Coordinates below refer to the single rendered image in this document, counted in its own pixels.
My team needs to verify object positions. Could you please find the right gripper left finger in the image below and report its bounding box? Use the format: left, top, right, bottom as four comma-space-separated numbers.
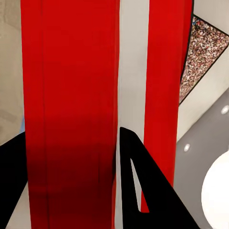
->
0, 132, 28, 229

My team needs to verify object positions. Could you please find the radio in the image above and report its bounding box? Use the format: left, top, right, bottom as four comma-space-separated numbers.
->
21, 0, 194, 229

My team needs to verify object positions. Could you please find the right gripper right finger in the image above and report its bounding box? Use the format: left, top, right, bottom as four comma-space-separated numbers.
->
119, 127, 200, 229

